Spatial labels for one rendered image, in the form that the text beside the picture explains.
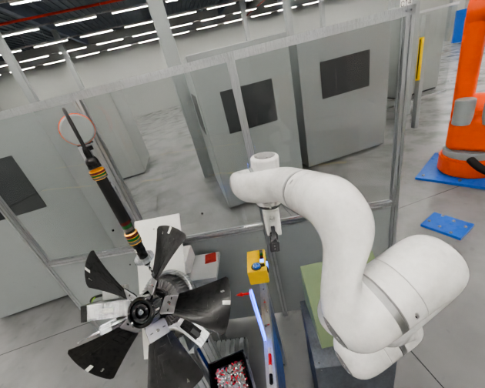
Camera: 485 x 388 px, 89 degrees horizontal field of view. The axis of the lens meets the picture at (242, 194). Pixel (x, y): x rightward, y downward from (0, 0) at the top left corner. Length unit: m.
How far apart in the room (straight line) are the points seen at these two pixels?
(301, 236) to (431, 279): 1.43
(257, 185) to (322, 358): 0.80
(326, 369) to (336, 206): 0.89
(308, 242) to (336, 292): 1.47
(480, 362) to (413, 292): 2.03
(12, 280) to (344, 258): 3.65
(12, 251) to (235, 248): 2.48
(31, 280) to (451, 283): 3.68
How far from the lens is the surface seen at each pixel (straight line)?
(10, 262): 3.66
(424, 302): 0.44
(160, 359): 1.22
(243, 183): 0.63
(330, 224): 0.39
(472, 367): 2.41
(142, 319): 1.16
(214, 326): 1.08
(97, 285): 1.37
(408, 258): 0.44
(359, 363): 0.79
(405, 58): 1.60
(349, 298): 0.39
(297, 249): 1.89
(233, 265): 1.96
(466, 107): 4.05
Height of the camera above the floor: 1.99
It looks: 28 degrees down
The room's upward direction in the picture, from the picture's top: 14 degrees counter-clockwise
